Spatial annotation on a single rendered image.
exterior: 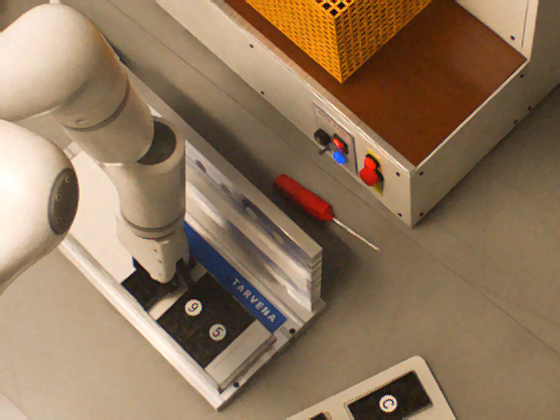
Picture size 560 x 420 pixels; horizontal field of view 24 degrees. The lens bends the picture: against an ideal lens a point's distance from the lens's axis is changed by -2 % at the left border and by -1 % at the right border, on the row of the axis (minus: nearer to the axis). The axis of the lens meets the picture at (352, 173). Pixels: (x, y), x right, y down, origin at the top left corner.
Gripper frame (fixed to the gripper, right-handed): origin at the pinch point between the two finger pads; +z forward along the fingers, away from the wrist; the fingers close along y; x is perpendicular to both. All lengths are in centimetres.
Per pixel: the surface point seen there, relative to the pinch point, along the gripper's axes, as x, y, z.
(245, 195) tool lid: 9.0, 7.4, -18.7
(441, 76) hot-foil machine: 38.4, 13.0, -23.2
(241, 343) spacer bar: 1.6, 15.5, 1.6
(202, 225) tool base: 9.6, -1.2, 0.7
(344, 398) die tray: 6.5, 30.3, 2.7
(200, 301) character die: 1.7, 7.2, 1.4
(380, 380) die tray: 11.5, 32.0, 1.6
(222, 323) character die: 1.7, 11.6, 1.5
